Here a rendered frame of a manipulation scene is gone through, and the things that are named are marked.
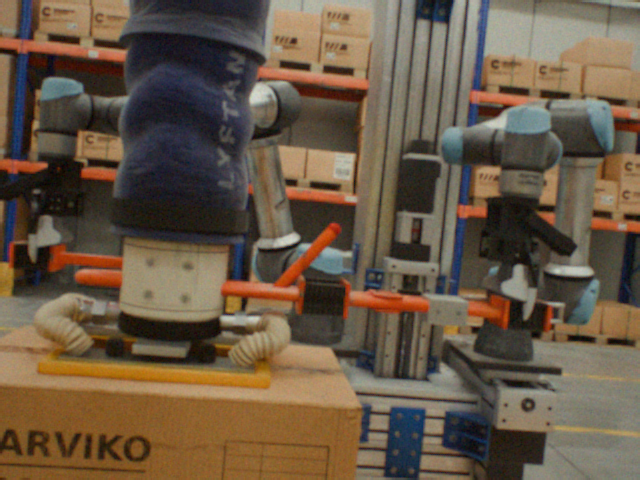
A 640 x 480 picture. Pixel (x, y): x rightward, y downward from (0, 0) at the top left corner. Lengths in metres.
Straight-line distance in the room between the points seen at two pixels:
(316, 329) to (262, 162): 0.43
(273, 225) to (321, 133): 7.96
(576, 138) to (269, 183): 0.73
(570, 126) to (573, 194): 0.16
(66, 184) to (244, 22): 0.53
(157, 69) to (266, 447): 0.58
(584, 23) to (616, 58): 1.51
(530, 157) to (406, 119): 0.72
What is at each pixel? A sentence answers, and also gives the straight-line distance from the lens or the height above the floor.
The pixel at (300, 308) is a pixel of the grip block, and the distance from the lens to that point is 1.12.
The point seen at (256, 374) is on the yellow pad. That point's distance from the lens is 1.04.
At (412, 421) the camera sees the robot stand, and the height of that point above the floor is 0.87.
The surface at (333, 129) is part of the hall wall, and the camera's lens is 9.68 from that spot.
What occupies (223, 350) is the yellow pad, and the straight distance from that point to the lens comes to 1.22.
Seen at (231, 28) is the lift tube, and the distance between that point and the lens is 1.09.
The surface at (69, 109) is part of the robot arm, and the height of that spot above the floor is 1.51.
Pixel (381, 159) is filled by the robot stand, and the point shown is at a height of 1.51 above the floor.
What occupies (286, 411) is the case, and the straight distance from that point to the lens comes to 0.99.
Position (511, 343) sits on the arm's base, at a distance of 1.75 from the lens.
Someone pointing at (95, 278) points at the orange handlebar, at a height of 1.22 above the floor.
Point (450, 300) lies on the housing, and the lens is 1.17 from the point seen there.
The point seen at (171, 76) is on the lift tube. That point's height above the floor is 1.54.
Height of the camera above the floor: 1.36
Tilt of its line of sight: 3 degrees down
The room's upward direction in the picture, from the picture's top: 6 degrees clockwise
